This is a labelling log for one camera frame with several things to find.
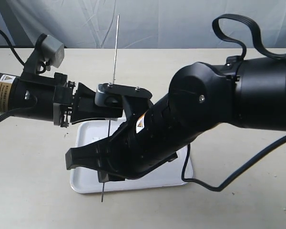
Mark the thin metal skewer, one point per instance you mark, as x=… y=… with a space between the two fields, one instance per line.
x=112 y=82

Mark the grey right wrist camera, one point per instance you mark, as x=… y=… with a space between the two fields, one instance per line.
x=110 y=95

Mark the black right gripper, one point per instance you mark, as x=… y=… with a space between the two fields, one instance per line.
x=139 y=146

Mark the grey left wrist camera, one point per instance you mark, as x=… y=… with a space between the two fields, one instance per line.
x=51 y=49

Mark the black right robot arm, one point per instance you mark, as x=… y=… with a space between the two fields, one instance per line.
x=244 y=93

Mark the white plastic tray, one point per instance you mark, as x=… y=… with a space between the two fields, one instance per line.
x=85 y=181

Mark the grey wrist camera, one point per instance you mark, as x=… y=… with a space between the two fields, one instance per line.
x=110 y=95
x=51 y=49

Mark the white backdrop cloth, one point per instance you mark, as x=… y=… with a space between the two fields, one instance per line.
x=136 y=24

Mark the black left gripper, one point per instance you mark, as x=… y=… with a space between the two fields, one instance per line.
x=51 y=99

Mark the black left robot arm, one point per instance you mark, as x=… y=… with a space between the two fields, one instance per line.
x=7 y=88

